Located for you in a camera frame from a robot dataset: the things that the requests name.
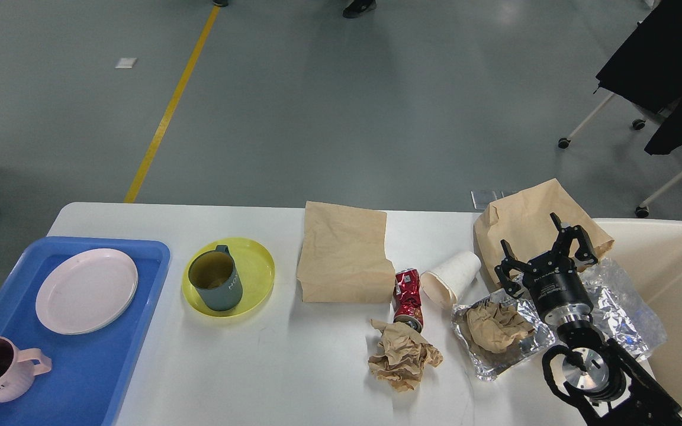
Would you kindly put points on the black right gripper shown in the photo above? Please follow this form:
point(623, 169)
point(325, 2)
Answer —
point(552, 278)

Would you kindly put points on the pink ribbed mug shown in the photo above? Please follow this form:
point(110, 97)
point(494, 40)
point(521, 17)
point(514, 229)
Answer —
point(18, 369)

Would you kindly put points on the brown paper bag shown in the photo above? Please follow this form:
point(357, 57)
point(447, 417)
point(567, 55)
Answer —
point(524, 220)
point(343, 256)

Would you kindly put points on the dark teal mug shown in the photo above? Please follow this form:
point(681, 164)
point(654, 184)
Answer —
point(215, 277)

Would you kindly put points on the yellow plastic plate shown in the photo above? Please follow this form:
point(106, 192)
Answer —
point(255, 266)

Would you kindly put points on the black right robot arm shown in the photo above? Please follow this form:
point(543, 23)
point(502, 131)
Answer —
point(595, 375)

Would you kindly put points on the crumpled aluminium foil sheet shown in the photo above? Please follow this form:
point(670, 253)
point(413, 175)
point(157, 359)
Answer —
point(619, 311)

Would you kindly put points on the crumpled paper ball in foil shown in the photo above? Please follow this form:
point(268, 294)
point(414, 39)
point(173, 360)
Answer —
point(496, 327)

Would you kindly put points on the clear plastic piece on floor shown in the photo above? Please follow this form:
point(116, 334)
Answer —
point(482, 199)

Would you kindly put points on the white paper cup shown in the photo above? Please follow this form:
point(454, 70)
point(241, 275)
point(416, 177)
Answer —
point(445, 283)

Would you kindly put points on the aluminium foil tray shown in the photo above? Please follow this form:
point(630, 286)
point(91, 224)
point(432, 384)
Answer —
point(487, 366)

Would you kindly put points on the blue plastic tray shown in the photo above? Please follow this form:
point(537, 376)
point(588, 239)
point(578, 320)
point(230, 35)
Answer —
point(91, 372)

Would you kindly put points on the pink round plate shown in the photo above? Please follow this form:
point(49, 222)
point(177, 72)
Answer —
point(87, 291)

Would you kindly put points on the crushed red soda can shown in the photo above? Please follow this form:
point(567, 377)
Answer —
point(407, 302)

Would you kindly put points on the crumpled brown paper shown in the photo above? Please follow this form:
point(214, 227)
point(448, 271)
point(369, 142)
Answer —
point(402, 356)

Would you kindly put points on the black jacket on chair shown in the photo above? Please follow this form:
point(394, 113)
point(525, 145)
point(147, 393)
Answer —
point(647, 71)

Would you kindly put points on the black shoe background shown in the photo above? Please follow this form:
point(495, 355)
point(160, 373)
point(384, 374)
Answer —
point(358, 8)

